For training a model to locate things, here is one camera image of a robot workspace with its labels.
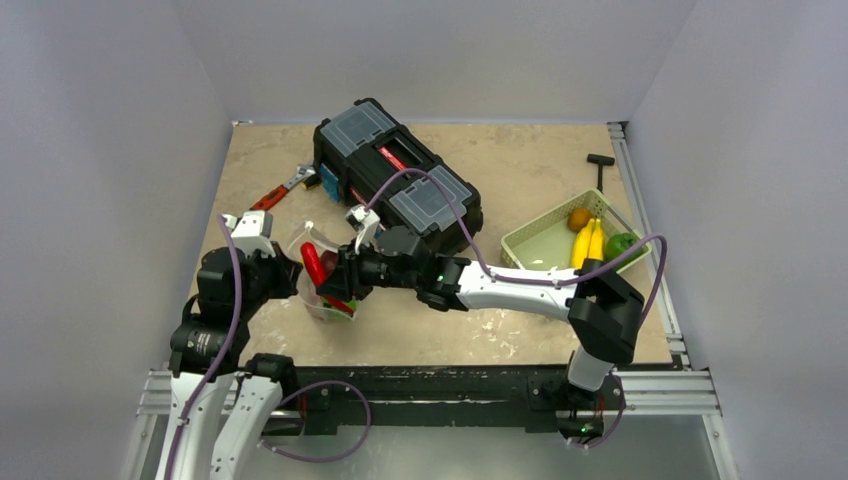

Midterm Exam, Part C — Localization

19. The yellow banana bunch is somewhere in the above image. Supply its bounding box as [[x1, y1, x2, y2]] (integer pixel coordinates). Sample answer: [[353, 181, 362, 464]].
[[570, 218, 605, 269]]

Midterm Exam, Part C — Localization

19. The black T-handle tool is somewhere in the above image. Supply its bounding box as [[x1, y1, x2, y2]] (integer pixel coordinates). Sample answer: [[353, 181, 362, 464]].
[[586, 154, 616, 192]]

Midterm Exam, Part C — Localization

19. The red chili pepper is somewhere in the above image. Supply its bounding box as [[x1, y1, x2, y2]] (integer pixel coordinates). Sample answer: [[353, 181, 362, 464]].
[[300, 242, 354, 316]]

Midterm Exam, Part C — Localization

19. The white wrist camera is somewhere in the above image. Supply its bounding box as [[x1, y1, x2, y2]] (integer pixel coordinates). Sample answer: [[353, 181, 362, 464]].
[[222, 210, 276, 258], [345, 205, 380, 253]]

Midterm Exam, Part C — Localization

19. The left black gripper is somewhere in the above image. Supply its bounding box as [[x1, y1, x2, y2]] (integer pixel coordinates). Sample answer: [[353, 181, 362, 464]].
[[235, 239, 302, 317]]

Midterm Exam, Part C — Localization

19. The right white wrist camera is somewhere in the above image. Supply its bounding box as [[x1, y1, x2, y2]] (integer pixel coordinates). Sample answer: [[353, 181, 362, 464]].
[[345, 205, 380, 253]]

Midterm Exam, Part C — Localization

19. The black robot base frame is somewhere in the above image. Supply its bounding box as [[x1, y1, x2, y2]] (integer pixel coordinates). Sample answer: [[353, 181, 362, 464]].
[[266, 365, 625, 439]]

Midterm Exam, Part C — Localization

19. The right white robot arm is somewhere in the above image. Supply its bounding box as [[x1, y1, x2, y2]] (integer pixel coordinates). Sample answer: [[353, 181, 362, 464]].
[[316, 227, 645, 407]]

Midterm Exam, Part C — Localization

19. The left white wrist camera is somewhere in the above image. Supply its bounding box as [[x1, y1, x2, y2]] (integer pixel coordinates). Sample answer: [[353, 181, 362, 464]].
[[222, 210, 276, 258]]

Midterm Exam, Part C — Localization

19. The purple cable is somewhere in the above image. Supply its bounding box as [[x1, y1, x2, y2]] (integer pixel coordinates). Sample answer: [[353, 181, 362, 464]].
[[162, 213, 244, 480], [362, 168, 669, 452]]

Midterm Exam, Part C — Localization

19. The green bell pepper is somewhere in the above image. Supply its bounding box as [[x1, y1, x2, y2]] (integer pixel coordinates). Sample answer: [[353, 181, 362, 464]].
[[603, 232, 648, 268]]

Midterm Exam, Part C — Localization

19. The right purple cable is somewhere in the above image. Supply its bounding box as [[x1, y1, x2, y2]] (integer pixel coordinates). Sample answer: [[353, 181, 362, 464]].
[[362, 168, 669, 452]]

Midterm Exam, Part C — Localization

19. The red handled adjustable wrench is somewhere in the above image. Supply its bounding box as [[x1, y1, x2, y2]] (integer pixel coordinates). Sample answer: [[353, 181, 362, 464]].
[[251, 164, 320, 211]]

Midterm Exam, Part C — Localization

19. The brown kiwi fruit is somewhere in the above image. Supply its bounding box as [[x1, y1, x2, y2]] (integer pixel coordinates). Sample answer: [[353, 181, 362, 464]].
[[566, 207, 594, 233]]

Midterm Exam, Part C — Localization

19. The black plastic toolbox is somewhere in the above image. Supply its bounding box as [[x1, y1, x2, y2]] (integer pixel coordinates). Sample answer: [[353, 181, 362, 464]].
[[313, 98, 484, 255]]

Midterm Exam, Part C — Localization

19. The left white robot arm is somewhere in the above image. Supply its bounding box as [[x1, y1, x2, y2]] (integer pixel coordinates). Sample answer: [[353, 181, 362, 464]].
[[156, 243, 302, 479]]

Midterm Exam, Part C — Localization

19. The light green plastic basket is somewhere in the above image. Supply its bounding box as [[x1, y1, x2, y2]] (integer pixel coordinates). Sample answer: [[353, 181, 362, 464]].
[[500, 188, 643, 270]]

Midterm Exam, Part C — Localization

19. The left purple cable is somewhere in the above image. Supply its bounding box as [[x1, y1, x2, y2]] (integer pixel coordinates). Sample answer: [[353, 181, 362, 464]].
[[162, 213, 244, 480]]

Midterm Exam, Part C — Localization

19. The clear zip top bag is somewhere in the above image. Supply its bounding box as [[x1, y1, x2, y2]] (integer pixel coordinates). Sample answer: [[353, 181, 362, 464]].
[[285, 221, 358, 322]]

